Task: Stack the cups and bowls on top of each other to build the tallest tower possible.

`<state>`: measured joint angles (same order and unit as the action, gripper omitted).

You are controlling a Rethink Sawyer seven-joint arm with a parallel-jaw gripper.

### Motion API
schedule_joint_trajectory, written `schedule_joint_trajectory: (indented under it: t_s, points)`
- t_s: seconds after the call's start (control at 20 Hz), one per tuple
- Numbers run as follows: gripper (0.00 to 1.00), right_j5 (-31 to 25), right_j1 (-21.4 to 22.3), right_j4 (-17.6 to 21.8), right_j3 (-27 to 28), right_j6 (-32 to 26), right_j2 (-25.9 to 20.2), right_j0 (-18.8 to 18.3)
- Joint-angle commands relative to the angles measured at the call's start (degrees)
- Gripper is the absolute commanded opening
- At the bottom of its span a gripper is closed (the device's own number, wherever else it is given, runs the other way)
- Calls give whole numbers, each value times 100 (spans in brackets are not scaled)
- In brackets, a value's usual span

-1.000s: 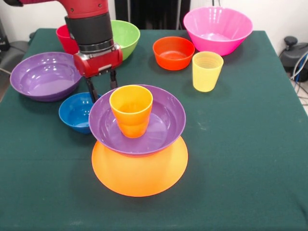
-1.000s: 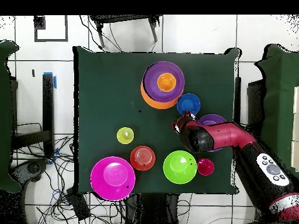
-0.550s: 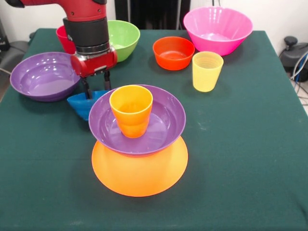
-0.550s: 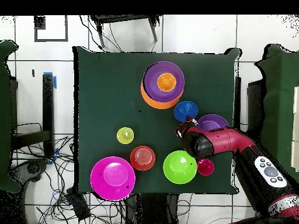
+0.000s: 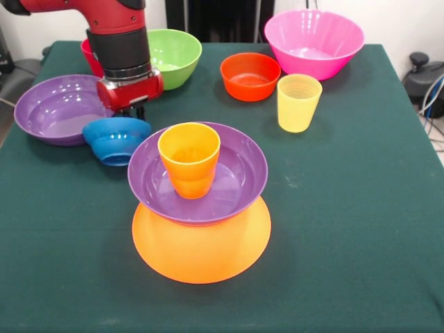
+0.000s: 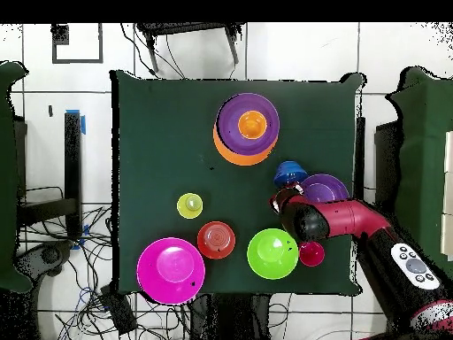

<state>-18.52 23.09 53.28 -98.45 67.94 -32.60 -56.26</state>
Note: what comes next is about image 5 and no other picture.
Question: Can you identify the blue plastic bowl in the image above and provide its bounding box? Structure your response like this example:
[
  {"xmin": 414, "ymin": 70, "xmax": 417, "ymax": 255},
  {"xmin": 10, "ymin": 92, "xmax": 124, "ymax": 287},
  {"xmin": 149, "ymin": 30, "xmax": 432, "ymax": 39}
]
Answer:
[{"xmin": 82, "ymin": 117, "xmax": 153, "ymax": 167}]

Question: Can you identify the red plastic cup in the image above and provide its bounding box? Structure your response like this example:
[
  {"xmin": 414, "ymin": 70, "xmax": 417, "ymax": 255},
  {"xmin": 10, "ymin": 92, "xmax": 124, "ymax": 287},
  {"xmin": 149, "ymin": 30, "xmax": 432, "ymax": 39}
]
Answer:
[{"xmin": 80, "ymin": 38, "xmax": 105, "ymax": 78}]

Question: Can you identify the red-orange plastic bowl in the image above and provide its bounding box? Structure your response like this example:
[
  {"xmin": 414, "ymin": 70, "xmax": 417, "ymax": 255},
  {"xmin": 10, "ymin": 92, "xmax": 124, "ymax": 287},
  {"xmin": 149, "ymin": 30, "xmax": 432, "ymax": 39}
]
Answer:
[{"xmin": 219, "ymin": 52, "xmax": 282, "ymax": 103}]

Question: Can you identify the yellow plastic cup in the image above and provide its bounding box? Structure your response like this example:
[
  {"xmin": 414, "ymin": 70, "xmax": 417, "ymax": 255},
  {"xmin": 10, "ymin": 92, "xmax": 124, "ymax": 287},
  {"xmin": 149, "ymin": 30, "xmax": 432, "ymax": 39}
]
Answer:
[{"xmin": 276, "ymin": 74, "xmax": 323, "ymax": 133}]

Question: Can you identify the large pink plastic bowl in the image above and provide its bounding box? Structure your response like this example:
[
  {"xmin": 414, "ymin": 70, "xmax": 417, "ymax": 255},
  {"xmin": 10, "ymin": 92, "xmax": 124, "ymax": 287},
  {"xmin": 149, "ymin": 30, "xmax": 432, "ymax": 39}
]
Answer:
[{"xmin": 264, "ymin": 9, "xmax": 366, "ymax": 82}]

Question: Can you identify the green plastic bowl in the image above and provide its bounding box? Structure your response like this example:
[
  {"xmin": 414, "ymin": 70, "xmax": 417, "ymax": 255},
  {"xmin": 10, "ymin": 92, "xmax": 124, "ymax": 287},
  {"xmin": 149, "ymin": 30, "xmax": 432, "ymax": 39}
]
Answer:
[{"xmin": 147, "ymin": 28, "xmax": 203, "ymax": 92}]

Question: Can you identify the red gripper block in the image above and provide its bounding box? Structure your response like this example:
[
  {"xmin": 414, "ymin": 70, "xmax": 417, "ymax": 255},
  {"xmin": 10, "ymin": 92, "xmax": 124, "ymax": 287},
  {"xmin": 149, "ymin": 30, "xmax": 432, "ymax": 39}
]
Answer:
[{"xmin": 96, "ymin": 67, "xmax": 164, "ymax": 121}]

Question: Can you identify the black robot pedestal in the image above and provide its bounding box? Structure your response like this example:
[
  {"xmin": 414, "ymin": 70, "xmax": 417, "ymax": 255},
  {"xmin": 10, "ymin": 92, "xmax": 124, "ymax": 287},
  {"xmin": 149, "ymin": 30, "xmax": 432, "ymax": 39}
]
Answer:
[{"xmin": 166, "ymin": 0, "xmax": 277, "ymax": 44}]

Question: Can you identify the floor cable bundle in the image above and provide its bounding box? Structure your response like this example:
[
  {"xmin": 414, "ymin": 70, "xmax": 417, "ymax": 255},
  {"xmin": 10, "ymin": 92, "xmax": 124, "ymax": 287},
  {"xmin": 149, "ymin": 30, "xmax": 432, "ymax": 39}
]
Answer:
[{"xmin": 418, "ymin": 74, "xmax": 444, "ymax": 139}]

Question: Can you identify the purple plastic bowl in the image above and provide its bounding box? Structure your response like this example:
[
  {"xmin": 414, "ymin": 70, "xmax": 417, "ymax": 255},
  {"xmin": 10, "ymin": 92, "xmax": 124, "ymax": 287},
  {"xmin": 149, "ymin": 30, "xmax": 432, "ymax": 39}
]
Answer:
[
  {"xmin": 13, "ymin": 74, "xmax": 115, "ymax": 148},
  {"xmin": 127, "ymin": 121, "xmax": 269, "ymax": 223}
]

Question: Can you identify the black floor stand base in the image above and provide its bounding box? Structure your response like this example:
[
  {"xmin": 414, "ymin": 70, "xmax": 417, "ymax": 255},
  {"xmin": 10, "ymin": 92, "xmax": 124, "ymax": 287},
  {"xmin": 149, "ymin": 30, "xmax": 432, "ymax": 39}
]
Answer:
[
  {"xmin": 0, "ymin": 57, "xmax": 46, "ymax": 105},
  {"xmin": 402, "ymin": 51, "xmax": 444, "ymax": 101}
]

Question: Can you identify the dark green table cloth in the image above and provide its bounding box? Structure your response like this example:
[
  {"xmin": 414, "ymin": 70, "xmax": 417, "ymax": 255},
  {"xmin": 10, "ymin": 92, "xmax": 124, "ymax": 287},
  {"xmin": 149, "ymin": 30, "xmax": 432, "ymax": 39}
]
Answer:
[{"xmin": 0, "ymin": 40, "xmax": 444, "ymax": 333}]

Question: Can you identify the large yellow-orange plastic bowl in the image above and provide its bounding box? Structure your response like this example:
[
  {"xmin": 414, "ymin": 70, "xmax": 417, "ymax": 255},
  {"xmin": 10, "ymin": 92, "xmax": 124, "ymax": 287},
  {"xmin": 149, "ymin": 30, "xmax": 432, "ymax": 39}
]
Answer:
[{"xmin": 132, "ymin": 196, "xmax": 273, "ymax": 285}]

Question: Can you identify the orange plastic cup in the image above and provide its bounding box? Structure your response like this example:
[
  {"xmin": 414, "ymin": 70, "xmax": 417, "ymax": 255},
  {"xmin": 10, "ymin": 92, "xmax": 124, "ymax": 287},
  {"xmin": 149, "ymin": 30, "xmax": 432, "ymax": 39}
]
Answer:
[{"xmin": 157, "ymin": 123, "xmax": 222, "ymax": 200}]

